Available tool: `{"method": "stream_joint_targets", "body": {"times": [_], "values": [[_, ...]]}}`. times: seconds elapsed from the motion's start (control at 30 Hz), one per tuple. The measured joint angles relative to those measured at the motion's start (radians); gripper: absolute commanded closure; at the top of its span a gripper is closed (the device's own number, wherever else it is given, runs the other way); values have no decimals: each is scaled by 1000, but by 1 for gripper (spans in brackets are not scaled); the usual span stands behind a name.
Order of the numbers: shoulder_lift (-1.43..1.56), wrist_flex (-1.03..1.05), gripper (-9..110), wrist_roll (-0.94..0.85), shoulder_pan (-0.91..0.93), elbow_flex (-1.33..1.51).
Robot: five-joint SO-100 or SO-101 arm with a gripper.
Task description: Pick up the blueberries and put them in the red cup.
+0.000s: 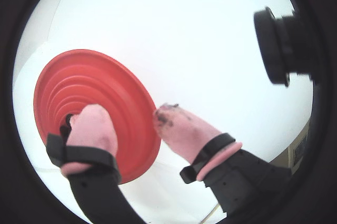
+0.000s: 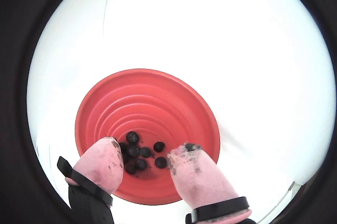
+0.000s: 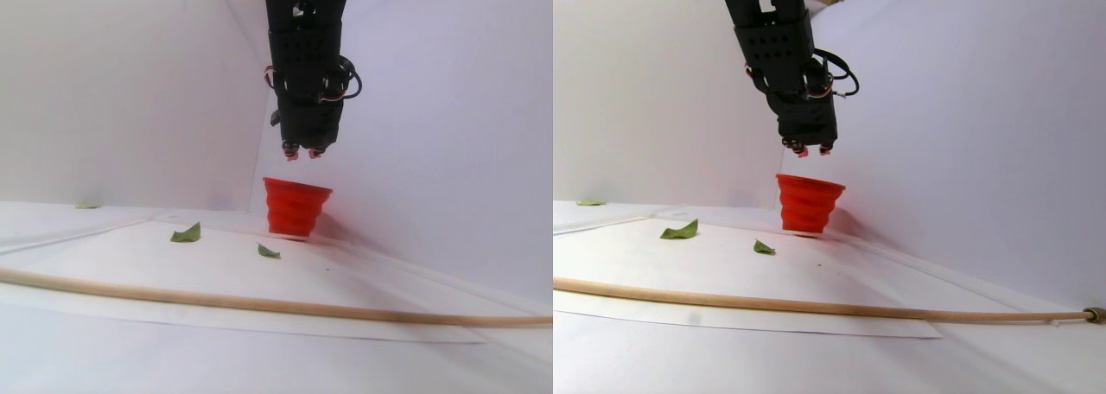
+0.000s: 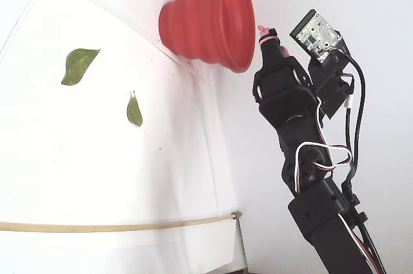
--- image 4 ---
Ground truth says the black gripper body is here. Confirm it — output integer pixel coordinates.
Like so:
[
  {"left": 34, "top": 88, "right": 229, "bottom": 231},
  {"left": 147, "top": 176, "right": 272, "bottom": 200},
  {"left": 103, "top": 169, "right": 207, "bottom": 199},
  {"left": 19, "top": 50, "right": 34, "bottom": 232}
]
[{"left": 259, "top": 92, "right": 327, "bottom": 152}]

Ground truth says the red collapsible silicone cup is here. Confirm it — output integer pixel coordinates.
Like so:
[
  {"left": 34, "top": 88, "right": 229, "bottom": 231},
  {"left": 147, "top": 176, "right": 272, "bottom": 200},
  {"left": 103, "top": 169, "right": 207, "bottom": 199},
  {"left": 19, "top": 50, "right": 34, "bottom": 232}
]
[{"left": 158, "top": 0, "right": 256, "bottom": 74}]

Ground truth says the green leaf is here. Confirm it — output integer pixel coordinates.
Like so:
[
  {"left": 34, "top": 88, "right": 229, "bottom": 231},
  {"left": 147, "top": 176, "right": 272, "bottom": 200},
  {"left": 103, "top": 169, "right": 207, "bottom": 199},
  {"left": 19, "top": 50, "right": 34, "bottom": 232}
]
[
  {"left": 61, "top": 48, "right": 101, "bottom": 86},
  {"left": 126, "top": 90, "right": 144, "bottom": 128}
]

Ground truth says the thin wooden stick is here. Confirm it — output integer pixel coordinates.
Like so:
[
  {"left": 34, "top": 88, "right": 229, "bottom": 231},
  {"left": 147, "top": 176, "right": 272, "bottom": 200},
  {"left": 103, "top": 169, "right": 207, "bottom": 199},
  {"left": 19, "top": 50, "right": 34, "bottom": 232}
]
[{"left": 0, "top": 210, "right": 243, "bottom": 233}]

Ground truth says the white red servo wire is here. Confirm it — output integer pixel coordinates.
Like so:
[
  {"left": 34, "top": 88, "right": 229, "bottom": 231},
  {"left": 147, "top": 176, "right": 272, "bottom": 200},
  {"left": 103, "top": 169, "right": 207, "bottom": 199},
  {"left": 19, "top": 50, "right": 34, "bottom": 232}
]
[{"left": 295, "top": 96, "right": 353, "bottom": 191}]

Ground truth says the wrist camera circuit board mount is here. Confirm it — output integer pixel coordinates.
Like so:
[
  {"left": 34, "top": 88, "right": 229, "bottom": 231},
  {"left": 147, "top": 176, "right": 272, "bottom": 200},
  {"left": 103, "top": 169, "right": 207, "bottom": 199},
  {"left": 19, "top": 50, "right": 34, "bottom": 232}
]
[{"left": 289, "top": 8, "right": 356, "bottom": 120}]

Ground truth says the black camera cable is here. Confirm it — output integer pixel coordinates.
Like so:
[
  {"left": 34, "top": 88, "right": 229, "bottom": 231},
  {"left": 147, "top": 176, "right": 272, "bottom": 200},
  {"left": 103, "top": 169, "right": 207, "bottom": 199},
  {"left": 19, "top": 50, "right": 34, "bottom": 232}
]
[{"left": 341, "top": 57, "right": 388, "bottom": 274}]

